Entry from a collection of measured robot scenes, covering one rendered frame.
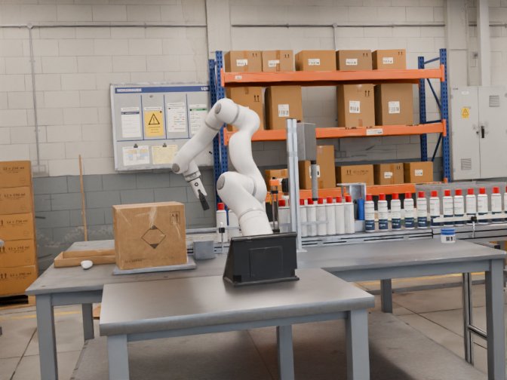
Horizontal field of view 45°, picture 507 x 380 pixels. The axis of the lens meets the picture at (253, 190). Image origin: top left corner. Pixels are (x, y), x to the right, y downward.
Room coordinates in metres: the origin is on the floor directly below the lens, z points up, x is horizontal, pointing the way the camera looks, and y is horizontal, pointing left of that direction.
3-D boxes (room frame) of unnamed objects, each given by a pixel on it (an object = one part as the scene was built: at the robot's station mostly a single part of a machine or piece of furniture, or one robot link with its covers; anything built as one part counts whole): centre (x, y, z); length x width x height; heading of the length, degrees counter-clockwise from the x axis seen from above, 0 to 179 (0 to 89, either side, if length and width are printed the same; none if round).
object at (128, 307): (2.39, 0.15, 0.81); 0.90 x 0.90 x 0.04; 12
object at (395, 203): (3.34, -0.77, 0.98); 0.05 x 0.05 x 0.20
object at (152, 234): (2.82, 0.49, 0.99); 0.30 x 0.24 x 0.27; 107
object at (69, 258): (3.09, 0.85, 0.85); 0.30 x 0.26 x 0.04; 99
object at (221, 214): (3.19, 0.17, 0.98); 0.05 x 0.05 x 0.20
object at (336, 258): (3.32, 0.00, 0.82); 2.10 x 1.50 x 0.02; 99
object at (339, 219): (3.30, -0.46, 0.98); 0.05 x 0.05 x 0.20
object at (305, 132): (3.18, -0.26, 1.38); 0.17 x 0.10 x 0.19; 154
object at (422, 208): (3.37, -0.92, 0.98); 0.05 x 0.05 x 0.20
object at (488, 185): (5.01, -1.68, 0.91); 0.60 x 0.40 x 0.22; 106
